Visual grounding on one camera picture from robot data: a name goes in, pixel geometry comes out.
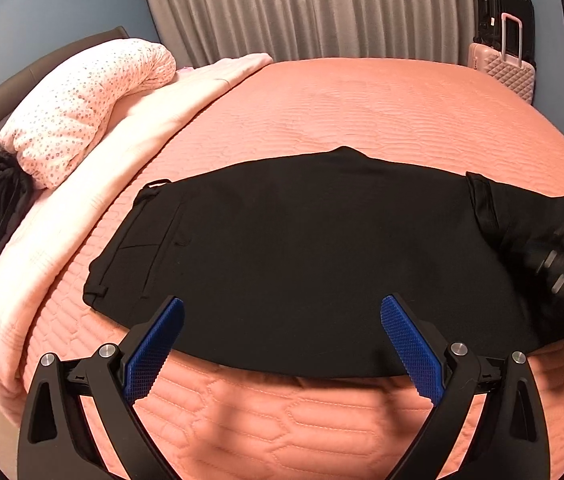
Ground grey pleated curtain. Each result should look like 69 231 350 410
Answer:
134 0 485 68

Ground black suitcase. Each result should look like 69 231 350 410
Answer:
473 0 535 63

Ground pink quilted suitcase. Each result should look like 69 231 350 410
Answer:
467 14 535 106

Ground pink blanket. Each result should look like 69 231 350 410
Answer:
0 52 273 426

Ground black pants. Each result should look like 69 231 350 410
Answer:
83 146 564 378

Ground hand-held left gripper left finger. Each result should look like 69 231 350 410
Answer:
18 296 185 480

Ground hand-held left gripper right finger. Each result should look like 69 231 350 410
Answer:
380 294 549 480

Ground bed with orange quilted cover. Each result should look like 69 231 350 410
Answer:
0 57 564 480

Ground pink floral pillow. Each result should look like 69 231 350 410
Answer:
0 38 178 191

